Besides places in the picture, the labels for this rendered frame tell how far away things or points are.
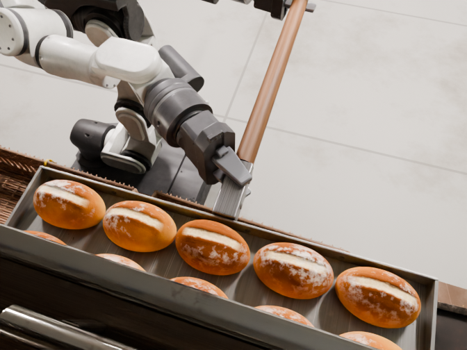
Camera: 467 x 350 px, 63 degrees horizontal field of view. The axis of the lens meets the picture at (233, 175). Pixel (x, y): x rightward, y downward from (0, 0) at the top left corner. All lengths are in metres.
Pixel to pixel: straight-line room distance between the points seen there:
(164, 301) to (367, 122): 2.07
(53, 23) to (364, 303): 0.69
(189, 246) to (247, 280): 0.09
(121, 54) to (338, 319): 0.49
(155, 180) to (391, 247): 1.12
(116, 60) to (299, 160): 1.49
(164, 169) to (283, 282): 1.37
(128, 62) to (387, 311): 0.49
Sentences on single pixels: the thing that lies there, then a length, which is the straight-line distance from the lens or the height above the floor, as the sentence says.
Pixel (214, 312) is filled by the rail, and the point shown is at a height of 1.43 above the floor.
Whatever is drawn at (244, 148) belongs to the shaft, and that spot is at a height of 1.21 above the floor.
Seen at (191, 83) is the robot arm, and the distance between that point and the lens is 0.63.
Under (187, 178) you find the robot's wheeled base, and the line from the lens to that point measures 1.71.
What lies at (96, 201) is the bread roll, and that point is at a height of 1.22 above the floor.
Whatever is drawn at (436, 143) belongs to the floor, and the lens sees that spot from 2.31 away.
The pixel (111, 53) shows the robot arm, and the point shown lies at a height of 1.25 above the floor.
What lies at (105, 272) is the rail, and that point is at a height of 1.43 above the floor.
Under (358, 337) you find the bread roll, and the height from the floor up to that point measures 1.22.
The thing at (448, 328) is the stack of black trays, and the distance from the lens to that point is 0.96.
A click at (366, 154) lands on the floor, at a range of 2.12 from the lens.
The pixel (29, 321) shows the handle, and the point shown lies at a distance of 0.23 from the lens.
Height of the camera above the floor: 1.66
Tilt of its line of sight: 59 degrees down
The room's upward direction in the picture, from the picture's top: straight up
